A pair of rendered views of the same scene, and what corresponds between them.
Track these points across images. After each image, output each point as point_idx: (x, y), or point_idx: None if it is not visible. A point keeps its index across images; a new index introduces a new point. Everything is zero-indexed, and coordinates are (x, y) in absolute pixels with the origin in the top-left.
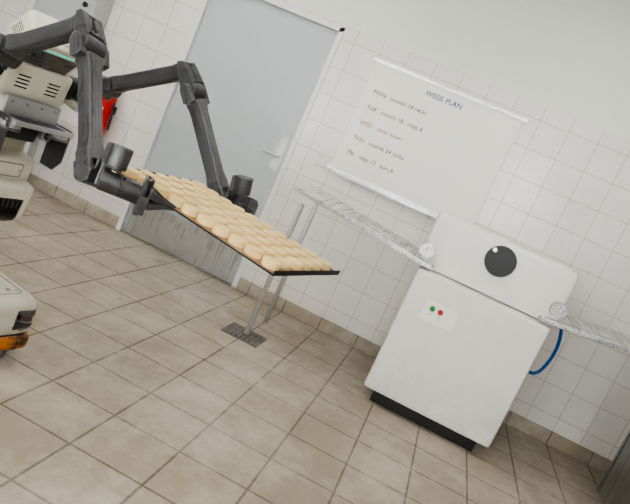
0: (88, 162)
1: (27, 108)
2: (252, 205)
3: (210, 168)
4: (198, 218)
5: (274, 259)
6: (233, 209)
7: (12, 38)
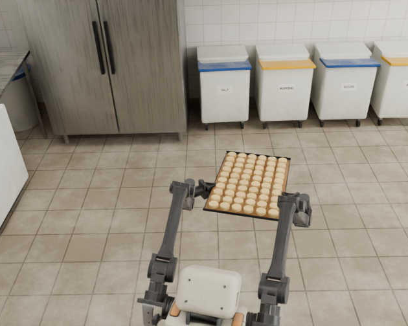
0: (309, 217)
1: None
2: (203, 182)
3: (190, 200)
4: (282, 183)
5: (280, 159)
6: (231, 184)
7: (284, 270)
